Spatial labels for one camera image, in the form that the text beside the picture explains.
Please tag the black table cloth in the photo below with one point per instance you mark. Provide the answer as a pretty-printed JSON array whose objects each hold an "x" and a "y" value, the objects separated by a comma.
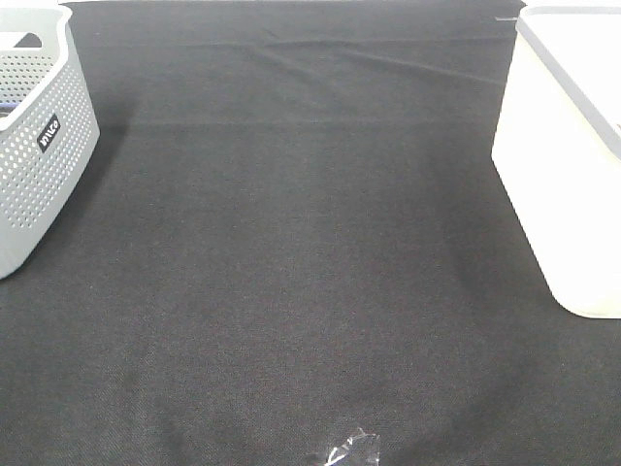
[{"x": 291, "y": 229}]

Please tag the clear tape piece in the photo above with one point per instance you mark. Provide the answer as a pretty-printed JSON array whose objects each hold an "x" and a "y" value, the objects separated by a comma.
[{"x": 359, "y": 448}]

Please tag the white plastic bin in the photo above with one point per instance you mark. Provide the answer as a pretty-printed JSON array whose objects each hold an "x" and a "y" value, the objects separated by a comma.
[{"x": 557, "y": 149}]

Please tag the grey perforated plastic basket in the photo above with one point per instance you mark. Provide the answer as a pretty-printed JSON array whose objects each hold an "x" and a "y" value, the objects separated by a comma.
[{"x": 48, "y": 126}]

